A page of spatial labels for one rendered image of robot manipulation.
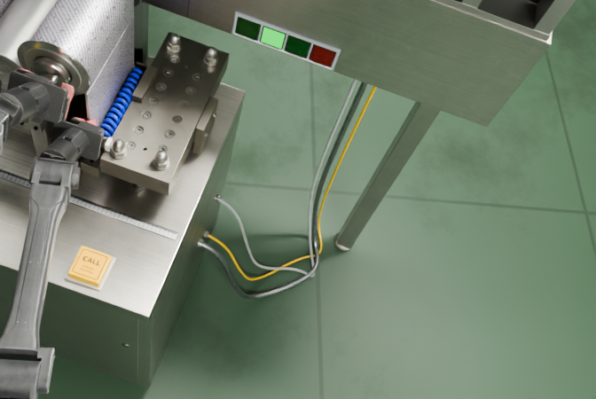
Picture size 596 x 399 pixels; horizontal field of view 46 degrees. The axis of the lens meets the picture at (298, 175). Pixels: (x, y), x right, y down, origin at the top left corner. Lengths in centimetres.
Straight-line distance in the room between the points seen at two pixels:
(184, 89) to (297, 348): 118
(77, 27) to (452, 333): 184
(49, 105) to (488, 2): 86
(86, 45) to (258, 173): 148
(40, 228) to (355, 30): 76
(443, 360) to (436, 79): 135
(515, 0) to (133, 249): 98
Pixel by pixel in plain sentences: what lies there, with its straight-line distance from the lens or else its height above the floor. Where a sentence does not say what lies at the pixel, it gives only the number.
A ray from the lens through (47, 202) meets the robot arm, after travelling 132.
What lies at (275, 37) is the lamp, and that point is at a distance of 161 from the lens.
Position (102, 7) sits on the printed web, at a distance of 147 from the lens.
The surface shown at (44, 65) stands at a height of 129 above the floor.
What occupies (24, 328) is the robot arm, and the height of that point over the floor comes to 124.
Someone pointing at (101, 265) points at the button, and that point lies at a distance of 158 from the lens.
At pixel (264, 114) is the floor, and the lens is 294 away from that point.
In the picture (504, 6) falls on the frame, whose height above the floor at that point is 146.
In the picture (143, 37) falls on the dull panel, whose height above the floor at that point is 101.
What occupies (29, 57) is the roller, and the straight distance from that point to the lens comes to 144.
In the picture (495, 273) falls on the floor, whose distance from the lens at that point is 290.
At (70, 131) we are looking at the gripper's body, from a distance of 148.
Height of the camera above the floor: 239
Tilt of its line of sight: 58 degrees down
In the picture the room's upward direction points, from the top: 22 degrees clockwise
